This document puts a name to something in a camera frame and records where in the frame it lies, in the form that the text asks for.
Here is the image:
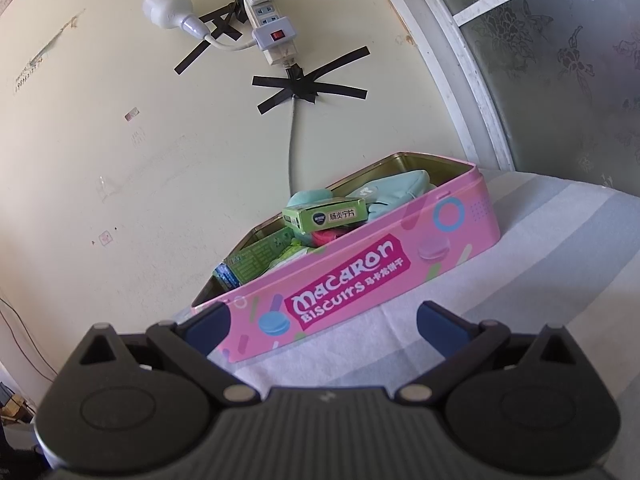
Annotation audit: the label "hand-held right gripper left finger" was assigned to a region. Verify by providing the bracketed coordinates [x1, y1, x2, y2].
[60, 302, 261, 406]

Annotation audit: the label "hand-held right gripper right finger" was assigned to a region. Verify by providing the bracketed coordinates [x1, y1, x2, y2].
[398, 301, 598, 405]

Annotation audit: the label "long green box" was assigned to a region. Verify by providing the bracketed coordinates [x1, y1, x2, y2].
[212, 236, 296, 291]

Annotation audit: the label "pink biscuit tin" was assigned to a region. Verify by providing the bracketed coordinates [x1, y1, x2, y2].
[191, 151, 502, 365]

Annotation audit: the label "green snack packet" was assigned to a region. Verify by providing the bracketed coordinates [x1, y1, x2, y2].
[267, 240, 321, 271]

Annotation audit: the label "mint green pouch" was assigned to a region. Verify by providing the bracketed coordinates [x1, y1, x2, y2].
[345, 169, 437, 221]

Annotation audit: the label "green medicine box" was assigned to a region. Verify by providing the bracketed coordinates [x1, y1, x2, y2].
[281, 196, 372, 236]

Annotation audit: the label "green teddy bear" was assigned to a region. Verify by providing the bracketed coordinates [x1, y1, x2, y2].
[289, 189, 351, 250]

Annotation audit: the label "bed with striped sheet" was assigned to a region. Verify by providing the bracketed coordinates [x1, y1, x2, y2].
[207, 167, 640, 411]

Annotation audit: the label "yellow box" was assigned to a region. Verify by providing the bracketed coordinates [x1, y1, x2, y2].
[0, 392, 31, 418]

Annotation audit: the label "black tape cross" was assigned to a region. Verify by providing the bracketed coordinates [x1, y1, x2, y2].
[251, 46, 371, 115]

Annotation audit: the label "frosted floral window glass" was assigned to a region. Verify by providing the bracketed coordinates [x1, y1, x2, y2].
[415, 0, 640, 191]

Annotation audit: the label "black tape strips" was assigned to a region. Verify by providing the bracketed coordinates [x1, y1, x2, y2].
[173, 0, 273, 77]

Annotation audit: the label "white power strip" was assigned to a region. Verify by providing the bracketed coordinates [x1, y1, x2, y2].
[235, 0, 301, 67]

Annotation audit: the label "black wall cable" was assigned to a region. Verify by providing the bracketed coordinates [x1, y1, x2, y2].
[0, 297, 58, 378]

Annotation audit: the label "grey power cable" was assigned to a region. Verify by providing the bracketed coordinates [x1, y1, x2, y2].
[287, 97, 301, 196]

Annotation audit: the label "white window frame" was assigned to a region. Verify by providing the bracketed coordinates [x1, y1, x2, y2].
[360, 0, 538, 172]

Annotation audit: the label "white cord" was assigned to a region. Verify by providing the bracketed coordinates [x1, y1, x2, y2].
[200, 27, 263, 53]

